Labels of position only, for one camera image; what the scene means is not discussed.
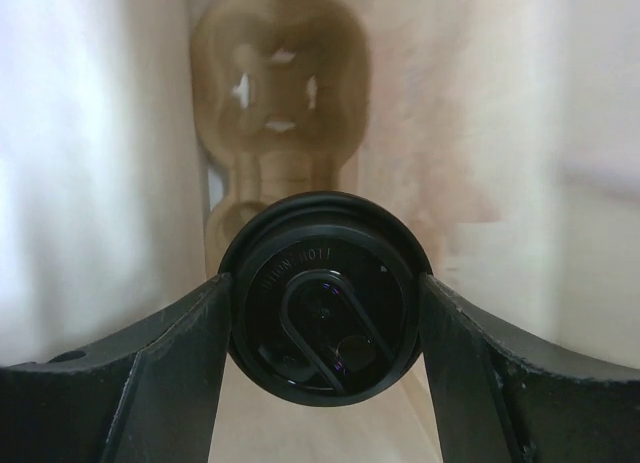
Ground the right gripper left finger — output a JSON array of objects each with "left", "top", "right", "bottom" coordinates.
[{"left": 1, "top": 274, "right": 232, "bottom": 462}]

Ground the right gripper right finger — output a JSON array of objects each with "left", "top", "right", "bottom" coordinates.
[{"left": 419, "top": 274, "right": 639, "bottom": 462}]

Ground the black plastic cup lid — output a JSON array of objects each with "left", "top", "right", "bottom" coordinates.
[{"left": 219, "top": 192, "right": 431, "bottom": 407}]

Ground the cream bear paper bag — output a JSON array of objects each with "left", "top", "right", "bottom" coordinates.
[{"left": 1, "top": 0, "right": 639, "bottom": 462}]

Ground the tan cardboard cup carrier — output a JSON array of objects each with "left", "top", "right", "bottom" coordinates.
[{"left": 191, "top": 0, "right": 370, "bottom": 274}]

